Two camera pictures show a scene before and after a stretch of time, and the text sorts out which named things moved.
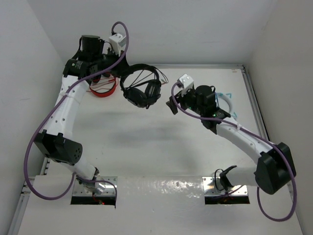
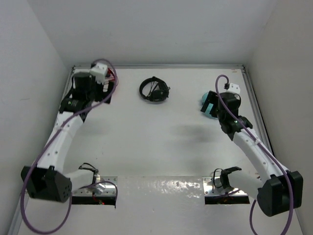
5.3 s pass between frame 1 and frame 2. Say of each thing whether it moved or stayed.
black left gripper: moved
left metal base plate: stayed
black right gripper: moved
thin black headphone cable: moved
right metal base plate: stayed
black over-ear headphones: moved
